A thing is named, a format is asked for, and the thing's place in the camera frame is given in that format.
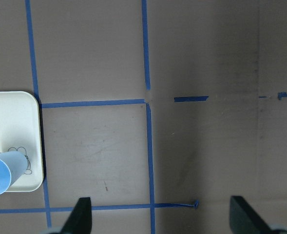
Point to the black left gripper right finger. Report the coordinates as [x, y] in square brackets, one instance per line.
[245, 220]

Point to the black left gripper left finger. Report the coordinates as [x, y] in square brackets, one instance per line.
[80, 219]

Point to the blue plastic cup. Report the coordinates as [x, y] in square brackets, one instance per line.
[13, 165]

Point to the cream plastic tray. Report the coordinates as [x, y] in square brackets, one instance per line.
[20, 130]

